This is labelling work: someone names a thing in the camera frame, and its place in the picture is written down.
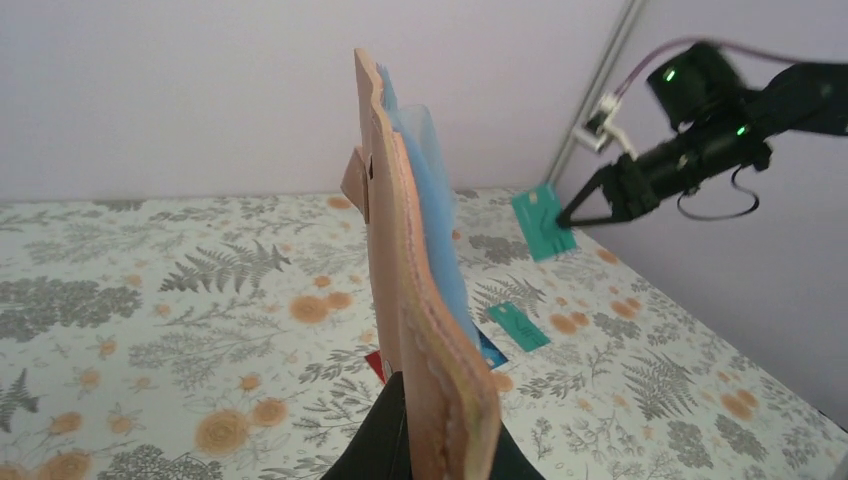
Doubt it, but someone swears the red credit card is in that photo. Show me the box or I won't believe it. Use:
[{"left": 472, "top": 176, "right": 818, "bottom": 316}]
[{"left": 365, "top": 350, "right": 386, "bottom": 384}]

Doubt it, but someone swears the blue credit card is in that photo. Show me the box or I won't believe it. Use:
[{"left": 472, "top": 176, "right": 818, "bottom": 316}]
[{"left": 478, "top": 330, "right": 508, "bottom": 370}]

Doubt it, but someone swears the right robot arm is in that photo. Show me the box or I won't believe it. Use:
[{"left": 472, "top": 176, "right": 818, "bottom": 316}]
[{"left": 556, "top": 39, "right": 847, "bottom": 229}]

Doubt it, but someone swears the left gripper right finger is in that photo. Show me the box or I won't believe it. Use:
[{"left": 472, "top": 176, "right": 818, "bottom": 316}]
[{"left": 490, "top": 424, "right": 545, "bottom": 480}]

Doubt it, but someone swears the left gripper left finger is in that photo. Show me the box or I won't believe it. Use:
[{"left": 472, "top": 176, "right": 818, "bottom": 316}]
[{"left": 321, "top": 372, "right": 411, "bottom": 480}]

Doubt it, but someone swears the teal credit card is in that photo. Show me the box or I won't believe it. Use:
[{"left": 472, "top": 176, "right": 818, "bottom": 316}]
[
  {"left": 487, "top": 302, "right": 550, "bottom": 352},
  {"left": 511, "top": 184, "right": 577, "bottom": 262}
]

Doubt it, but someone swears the floral table mat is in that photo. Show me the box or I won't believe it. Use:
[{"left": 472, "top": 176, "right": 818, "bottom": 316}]
[{"left": 1, "top": 190, "right": 847, "bottom": 479}]

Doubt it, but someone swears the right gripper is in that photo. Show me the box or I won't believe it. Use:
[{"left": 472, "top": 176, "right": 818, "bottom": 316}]
[{"left": 556, "top": 154, "right": 661, "bottom": 230}]

